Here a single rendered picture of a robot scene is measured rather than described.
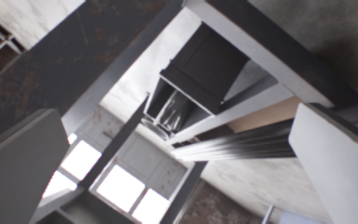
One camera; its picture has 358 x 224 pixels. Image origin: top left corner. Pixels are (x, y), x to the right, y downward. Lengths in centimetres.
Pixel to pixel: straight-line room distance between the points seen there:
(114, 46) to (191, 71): 37
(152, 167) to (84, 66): 329
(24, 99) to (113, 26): 13
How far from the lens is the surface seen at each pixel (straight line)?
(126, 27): 29
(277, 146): 59
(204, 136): 114
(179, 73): 60
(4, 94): 28
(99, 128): 356
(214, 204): 377
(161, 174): 354
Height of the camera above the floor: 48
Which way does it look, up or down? 19 degrees down
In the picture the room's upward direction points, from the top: 145 degrees counter-clockwise
